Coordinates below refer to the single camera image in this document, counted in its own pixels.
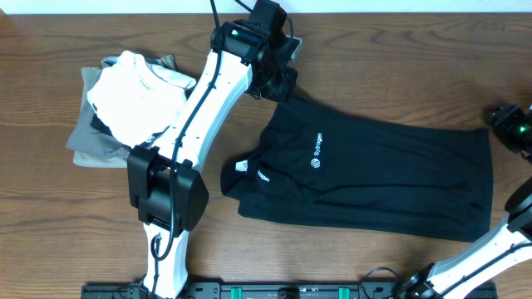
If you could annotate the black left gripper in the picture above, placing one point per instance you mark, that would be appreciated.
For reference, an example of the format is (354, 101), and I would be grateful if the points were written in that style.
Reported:
(284, 91)

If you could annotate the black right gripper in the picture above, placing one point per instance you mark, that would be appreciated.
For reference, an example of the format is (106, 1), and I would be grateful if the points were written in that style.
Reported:
(504, 119)

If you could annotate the black t-shirt with logo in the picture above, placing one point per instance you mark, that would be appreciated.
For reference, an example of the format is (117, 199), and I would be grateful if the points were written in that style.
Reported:
(317, 166)

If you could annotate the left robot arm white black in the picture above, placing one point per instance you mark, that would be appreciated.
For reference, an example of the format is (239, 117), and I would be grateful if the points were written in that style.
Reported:
(165, 184)

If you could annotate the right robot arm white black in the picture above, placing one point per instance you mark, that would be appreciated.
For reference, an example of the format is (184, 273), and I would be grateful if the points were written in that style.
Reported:
(504, 246)

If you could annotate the white folded t-shirt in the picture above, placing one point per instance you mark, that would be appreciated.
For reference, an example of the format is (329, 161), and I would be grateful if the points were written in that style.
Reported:
(138, 100)

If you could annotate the grey folded t-shirt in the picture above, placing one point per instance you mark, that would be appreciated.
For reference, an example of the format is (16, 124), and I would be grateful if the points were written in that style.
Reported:
(87, 130)

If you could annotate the black mounting rail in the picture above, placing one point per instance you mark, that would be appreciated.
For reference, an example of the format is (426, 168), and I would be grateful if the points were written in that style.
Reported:
(382, 289)

